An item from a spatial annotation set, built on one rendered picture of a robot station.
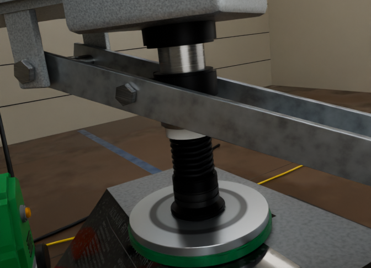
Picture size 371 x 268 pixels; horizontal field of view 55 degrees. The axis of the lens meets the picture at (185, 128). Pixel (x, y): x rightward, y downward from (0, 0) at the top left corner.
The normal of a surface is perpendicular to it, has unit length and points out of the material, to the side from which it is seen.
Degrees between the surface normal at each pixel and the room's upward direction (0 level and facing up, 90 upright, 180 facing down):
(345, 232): 0
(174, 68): 90
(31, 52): 90
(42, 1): 90
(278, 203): 0
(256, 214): 0
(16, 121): 90
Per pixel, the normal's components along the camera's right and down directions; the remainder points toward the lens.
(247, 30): 0.54, 0.15
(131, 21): -0.33, 0.62
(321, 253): -0.11, -0.96
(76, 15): -0.40, 0.27
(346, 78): -0.84, 0.22
